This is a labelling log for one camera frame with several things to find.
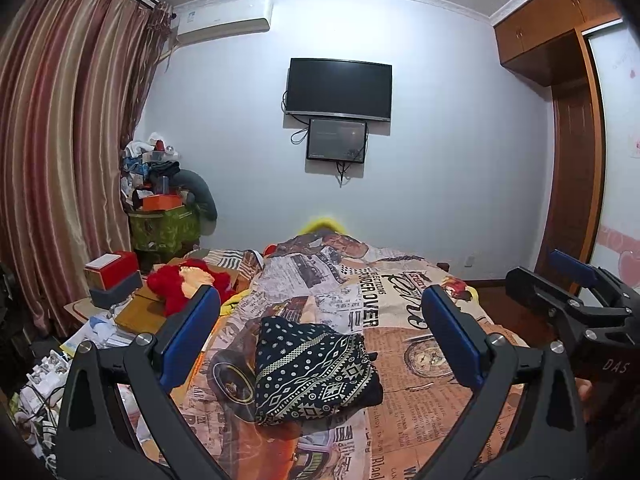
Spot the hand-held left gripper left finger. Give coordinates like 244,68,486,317
54,284,236,480

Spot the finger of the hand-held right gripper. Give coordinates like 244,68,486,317
547,249,640,312
505,266,633,347

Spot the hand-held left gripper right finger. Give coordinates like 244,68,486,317
415,284,588,480

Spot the navy patterned garment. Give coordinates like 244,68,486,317
254,316,385,427

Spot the pile of clothes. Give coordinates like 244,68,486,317
120,131,183,211

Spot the person's right hand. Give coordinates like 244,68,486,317
575,379,596,422

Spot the yellow cloth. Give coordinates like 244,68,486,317
220,290,254,312

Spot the brown cardboard box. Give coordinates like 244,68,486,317
114,285,173,332

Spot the red plush toy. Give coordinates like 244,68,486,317
146,258,236,317

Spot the newspaper print blanket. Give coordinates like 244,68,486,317
177,227,531,480

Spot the wooden door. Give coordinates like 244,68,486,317
534,30,607,295

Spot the grey box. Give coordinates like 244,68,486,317
90,271,144,309

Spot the pile of papers and packets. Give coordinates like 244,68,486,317
10,310,151,461

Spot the red box with white lid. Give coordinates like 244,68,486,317
83,251,140,291

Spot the wooden bedside table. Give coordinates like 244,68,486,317
62,297,103,322

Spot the orange box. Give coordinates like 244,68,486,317
141,194,185,212

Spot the grey plush cushion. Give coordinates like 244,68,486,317
172,169,219,233

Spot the yellow plush toy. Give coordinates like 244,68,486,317
300,216,348,235

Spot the striped brown curtain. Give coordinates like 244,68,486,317
0,0,173,341

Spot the wooden overhead cabinet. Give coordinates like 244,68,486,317
492,0,626,87

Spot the white air conditioner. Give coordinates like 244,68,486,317
172,0,275,47

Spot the small black wall monitor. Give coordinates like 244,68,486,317
306,118,368,162

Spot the black wall television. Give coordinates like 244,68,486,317
284,58,393,124

